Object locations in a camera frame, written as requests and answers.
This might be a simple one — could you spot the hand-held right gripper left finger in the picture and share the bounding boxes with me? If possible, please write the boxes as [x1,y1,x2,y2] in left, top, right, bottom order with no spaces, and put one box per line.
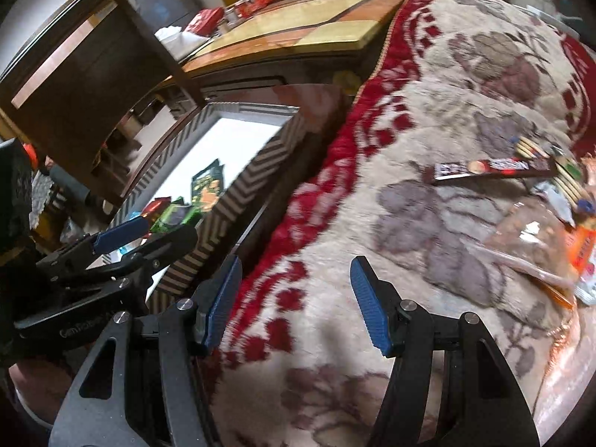
[49,255,244,447]

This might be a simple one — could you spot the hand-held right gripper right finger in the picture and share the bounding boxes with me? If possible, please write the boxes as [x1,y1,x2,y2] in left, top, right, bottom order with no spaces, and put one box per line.
[349,256,541,447]

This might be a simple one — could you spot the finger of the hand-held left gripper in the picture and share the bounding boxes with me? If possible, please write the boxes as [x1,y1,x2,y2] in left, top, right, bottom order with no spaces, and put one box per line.
[36,218,150,275]
[84,226,199,282]

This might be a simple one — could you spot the red snack packet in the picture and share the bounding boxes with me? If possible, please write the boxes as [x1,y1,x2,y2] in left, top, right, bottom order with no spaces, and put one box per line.
[140,198,173,224]

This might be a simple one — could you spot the dark green snack bag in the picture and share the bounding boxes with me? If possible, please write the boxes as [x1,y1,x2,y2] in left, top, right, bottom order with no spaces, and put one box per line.
[190,159,226,215]

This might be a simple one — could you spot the chevron striped storage box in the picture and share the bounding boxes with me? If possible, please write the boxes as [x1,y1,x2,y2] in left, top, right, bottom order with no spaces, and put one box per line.
[109,102,310,305]

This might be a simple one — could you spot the clear bag of bread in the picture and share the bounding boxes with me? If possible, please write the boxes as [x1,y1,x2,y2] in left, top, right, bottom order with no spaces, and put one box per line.
[482,200,583,308]

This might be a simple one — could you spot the long brown snack box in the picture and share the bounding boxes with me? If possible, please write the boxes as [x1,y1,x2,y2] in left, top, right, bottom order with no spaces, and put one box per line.
[426,157,559,186]

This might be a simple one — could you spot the clear silver wrapper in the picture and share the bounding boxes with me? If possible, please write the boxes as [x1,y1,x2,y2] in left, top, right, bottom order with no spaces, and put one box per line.
[533,181,578,226]

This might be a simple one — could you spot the orange snack packet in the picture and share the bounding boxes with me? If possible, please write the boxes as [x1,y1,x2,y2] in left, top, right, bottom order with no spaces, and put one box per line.
[565,216,596,280]

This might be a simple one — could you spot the blue cookie packet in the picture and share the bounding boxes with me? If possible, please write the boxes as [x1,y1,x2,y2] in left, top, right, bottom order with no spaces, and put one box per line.
[507,136,566,161]

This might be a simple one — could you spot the green gold snack packet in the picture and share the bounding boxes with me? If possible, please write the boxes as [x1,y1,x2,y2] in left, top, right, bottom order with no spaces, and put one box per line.
[556,156,590,206]

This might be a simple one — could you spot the dark wooden chair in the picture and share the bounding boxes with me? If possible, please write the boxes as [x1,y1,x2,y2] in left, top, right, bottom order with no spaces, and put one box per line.
[0,0,206,173]

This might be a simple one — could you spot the red and beige floral blanket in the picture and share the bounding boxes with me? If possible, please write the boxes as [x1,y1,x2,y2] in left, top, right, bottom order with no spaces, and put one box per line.
[200,0,596,447]

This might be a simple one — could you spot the red gift box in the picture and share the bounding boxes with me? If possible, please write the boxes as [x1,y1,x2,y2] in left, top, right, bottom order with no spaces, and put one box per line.
[184,8,226,38]

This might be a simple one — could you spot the grey refrigerator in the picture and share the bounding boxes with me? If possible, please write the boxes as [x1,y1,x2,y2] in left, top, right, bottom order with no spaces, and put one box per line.
[126,0,201,29]

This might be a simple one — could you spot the wooden coffee table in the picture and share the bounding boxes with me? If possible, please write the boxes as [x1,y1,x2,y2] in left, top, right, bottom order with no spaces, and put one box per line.
[158,0,415,103]

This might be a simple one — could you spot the red packages on table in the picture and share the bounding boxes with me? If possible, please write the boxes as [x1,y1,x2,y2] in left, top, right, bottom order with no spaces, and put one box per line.
[233,0,271,19]

